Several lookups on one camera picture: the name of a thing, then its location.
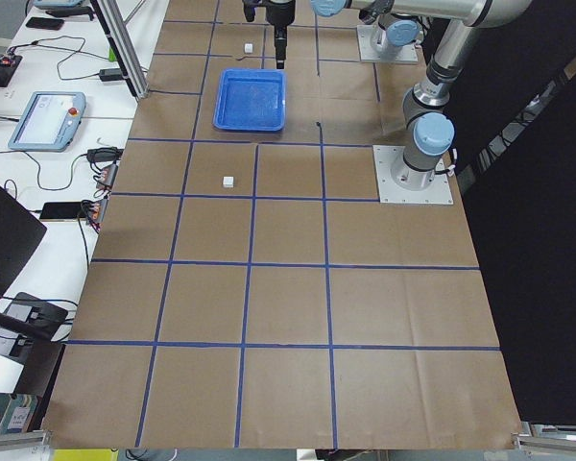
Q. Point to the aluminium frame post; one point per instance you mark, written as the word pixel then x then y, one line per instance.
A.
pixel 119 40

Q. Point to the black power adapter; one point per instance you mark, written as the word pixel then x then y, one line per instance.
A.
pixel 110 75

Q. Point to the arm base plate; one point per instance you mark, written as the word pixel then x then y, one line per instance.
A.
pixel 375 47
pixel 399 184

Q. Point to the black monitor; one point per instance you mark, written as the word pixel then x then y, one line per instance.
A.
pixel 20 235

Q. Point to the blue plastic tray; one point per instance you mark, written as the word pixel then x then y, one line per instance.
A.
pixel 251 100

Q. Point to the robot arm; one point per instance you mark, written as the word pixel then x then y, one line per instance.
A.
pixel 389 32
pixel 466 20

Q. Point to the usb hub with cables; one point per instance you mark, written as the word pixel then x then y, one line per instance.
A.
pixel 103 162

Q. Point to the teach pendant tablet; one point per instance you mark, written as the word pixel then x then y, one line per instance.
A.
pixel 49 122

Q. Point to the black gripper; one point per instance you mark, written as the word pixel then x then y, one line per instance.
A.
pixel 279 12

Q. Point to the black monitor stand base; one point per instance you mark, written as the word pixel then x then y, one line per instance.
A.
pixel 43 317

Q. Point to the black phone far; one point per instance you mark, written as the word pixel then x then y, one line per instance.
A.
pixel 44 23

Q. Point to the black smartphone on table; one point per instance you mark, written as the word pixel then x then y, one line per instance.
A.
pixel 61 211

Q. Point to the brown paper table cover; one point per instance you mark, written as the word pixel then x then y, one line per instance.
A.
pixel 294 310

